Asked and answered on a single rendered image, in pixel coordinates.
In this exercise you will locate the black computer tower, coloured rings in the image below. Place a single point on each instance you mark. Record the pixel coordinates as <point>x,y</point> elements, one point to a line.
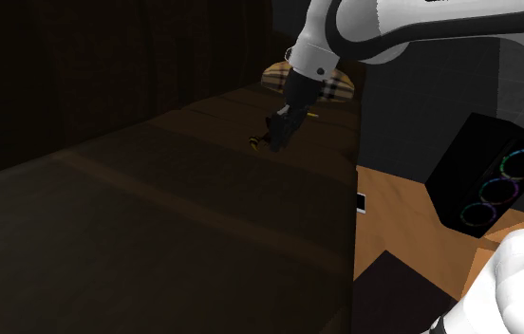
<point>465,185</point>

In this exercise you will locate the white-framed black tablet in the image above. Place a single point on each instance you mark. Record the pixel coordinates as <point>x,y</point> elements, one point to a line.
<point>360,202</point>

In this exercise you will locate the yellow and black tool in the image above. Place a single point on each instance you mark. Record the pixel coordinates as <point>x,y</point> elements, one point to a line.
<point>256,142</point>

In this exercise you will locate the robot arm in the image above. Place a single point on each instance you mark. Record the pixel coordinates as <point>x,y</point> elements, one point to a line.
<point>410,23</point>

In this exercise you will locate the tan plaid pillow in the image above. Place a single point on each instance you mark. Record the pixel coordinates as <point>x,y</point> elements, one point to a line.
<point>338,88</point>

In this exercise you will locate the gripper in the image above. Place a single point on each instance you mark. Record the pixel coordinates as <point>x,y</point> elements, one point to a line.
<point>301,90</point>

